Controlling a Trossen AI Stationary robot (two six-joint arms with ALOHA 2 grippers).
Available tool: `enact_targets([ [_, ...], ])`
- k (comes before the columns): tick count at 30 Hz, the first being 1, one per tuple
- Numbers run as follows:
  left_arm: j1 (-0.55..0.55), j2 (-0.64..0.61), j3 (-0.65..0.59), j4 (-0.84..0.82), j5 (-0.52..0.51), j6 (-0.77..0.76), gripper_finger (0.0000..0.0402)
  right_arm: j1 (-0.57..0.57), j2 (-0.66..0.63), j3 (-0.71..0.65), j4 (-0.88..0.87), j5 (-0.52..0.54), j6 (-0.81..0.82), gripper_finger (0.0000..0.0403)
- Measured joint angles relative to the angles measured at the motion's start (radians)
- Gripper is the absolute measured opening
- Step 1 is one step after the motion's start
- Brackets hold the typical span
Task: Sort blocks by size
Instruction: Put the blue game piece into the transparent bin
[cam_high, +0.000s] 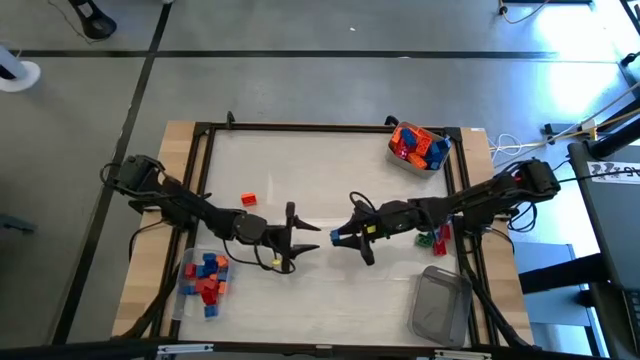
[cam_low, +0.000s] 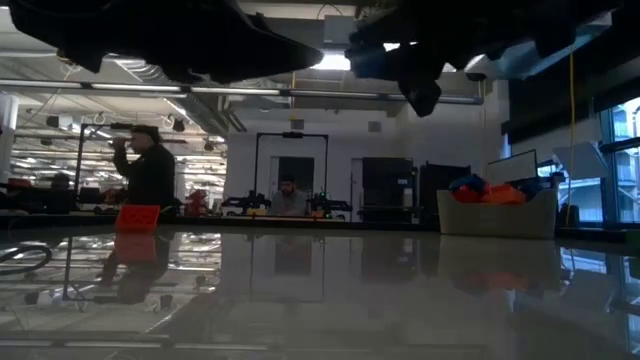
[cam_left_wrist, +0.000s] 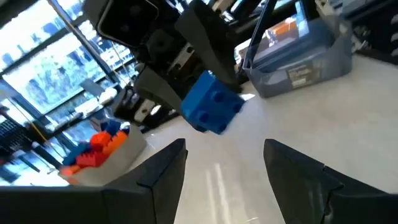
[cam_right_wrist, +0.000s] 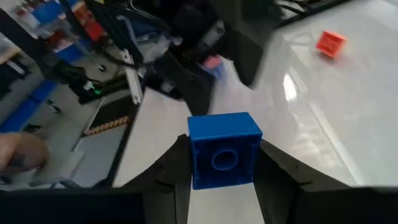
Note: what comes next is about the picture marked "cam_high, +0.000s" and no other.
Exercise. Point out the black aluminium table frame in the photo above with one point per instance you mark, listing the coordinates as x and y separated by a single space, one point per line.
300 126

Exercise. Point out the small blue building block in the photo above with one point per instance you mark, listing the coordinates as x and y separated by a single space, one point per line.
204 271
434 231
223 275
188 290
211 311
210 258
335 236

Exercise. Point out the large red building block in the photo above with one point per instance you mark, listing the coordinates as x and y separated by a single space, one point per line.
402 150

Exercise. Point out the white plastic bin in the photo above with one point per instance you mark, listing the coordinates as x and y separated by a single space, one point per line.
401 162

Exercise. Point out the large orange building block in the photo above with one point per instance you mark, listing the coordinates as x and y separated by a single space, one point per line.
248 199
417 161
396 135
423 145
426 133

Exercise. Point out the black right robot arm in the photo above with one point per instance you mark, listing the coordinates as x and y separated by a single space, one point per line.
475 199

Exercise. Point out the clear plastic container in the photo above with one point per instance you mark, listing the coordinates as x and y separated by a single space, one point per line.
187 310
440 310

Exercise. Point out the small green building block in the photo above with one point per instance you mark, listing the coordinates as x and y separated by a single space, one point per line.
424 240

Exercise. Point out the white round base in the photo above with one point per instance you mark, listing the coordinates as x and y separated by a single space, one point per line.
25 75

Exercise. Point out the black desk crossbar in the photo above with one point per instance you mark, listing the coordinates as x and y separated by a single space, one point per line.
560 274

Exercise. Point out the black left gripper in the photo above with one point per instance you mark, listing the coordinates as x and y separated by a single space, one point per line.
289 235

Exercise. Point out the small orange building block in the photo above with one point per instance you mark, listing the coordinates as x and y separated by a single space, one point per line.
222 261
222 287
214 276

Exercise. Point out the white power strip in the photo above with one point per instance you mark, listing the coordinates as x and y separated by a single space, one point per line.
589 127

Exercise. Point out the black stand foot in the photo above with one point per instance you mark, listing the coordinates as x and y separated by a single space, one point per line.
95 22

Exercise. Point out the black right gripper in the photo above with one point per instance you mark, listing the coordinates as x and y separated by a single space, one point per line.
392 217

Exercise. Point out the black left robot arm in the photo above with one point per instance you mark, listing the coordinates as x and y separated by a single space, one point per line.
200 210

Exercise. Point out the black desk leg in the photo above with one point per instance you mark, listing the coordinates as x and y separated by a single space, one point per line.
615 142

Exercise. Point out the silver bracket plate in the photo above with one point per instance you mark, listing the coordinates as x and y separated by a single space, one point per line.
185 349
462 355

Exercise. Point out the white printed sticker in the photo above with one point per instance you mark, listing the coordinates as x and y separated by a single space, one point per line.
610 172

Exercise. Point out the black frame clamp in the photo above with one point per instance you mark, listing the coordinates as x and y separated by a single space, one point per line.
391 120
230 118

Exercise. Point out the black keyboard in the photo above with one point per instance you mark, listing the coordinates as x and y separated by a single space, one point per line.
632 315

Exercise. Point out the large blue building block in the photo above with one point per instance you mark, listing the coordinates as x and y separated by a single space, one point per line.
444 145
435 149
408 136
436 162

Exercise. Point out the dark office desk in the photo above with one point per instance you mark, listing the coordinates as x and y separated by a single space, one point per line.
615 225

